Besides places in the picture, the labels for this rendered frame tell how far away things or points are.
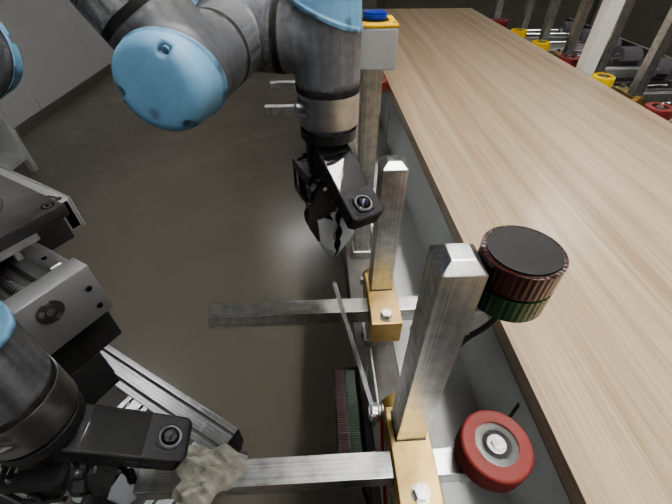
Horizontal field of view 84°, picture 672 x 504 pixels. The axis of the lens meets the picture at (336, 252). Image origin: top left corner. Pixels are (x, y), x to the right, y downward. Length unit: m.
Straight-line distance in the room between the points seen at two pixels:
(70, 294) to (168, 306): 1.31
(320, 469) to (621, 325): 0.47
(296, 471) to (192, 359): 1.22
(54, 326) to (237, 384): 1.03
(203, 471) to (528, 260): 0.41
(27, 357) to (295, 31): 0.36
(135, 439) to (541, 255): 0.39
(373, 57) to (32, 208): 0.57
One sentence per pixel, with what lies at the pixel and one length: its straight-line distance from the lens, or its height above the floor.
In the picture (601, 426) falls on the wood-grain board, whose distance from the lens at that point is 0.58.
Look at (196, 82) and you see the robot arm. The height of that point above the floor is 1.25.
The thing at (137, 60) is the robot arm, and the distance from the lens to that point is 0.33.
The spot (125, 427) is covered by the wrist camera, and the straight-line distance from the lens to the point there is 0.45.
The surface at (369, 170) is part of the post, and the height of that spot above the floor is 0.95.
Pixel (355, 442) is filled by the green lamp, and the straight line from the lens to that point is 0.69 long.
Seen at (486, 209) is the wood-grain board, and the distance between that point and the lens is 0.82.
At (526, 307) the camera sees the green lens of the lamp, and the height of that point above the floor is 1.14.
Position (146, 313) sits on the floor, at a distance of 1.92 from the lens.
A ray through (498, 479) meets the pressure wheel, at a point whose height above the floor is 0.91.
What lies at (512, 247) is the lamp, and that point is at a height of 1.17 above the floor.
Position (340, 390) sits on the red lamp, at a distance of 0.73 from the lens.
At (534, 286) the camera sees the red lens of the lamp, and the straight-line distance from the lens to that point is 0.29.
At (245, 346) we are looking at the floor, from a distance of 1.66.
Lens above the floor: 1.35
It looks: 42 degrees down
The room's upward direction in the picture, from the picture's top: straight up
